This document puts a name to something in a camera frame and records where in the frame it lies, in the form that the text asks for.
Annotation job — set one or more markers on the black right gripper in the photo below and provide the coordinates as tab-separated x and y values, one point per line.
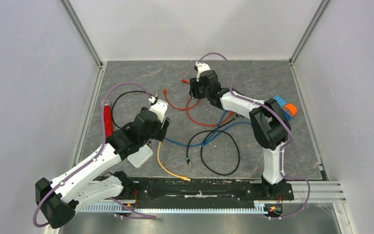
194	91

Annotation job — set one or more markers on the blue lego brick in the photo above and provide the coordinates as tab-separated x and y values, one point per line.
281	102

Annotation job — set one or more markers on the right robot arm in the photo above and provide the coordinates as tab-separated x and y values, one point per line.
270	126

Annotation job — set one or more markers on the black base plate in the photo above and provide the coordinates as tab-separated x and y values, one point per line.
201	193

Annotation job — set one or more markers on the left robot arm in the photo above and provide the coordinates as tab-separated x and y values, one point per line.
60	198

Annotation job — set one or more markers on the clear plastic box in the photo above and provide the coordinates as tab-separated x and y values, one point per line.
139	158

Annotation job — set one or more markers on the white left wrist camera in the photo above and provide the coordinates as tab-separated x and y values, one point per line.
159	107

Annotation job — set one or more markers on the red glitter tube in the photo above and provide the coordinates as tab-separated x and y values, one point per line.
108	125

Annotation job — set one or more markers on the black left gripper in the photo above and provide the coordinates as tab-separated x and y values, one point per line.
160	133

